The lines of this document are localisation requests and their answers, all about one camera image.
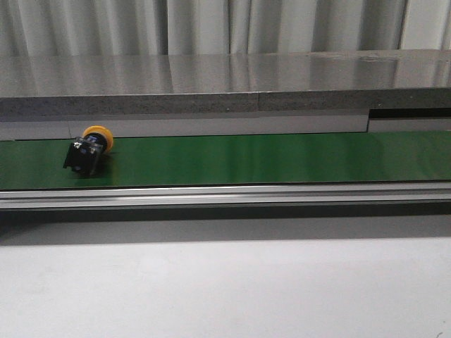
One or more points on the yellow push button switch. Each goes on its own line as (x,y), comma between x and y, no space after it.
(85,152)

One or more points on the green conveyor belt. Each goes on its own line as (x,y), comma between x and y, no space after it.
(234,160)

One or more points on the grey stone countertop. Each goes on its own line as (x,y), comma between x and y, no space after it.
(58,87)

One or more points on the white pleated curtain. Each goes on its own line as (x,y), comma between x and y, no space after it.
(73,28)

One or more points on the aluminium conveyor side rail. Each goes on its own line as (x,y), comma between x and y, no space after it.
(253,195)

